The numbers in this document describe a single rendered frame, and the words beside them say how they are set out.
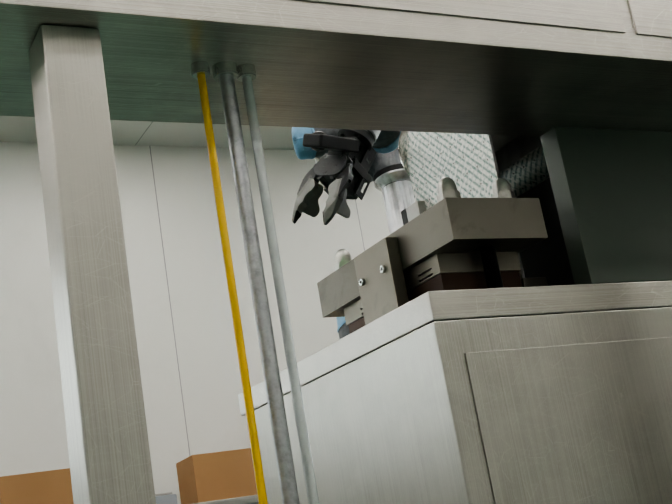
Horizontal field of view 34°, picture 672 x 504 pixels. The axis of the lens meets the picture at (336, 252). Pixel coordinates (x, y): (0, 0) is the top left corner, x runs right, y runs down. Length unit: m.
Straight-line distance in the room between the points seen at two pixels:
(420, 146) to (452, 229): 0.45
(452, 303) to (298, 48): 0.40
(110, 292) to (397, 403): 0.57
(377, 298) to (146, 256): 4.04
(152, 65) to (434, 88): 0.38
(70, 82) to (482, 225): 0.63
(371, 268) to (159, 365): 3.89
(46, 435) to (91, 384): 4.23
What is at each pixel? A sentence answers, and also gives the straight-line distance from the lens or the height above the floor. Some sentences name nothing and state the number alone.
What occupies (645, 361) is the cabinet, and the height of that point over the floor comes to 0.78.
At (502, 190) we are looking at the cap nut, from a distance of 1.57.
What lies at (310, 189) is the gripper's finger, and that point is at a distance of 2.02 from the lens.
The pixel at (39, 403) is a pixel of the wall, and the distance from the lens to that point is 5.25.
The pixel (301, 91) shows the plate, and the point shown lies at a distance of 1.34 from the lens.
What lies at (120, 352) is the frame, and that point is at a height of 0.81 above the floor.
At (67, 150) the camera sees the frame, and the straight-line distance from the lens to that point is 1.07.
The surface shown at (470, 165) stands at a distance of 1.76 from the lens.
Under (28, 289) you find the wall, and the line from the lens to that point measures 5.37.
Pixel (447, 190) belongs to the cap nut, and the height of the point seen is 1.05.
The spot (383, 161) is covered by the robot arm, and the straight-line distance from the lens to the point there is 2.53.
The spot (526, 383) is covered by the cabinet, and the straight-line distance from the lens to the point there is 1.45.
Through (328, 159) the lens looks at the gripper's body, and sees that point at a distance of 2.04.
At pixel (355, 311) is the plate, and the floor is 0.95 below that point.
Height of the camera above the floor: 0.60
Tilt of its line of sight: 15 degrees up
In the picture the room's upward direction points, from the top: 10 degrees counter-clockwise
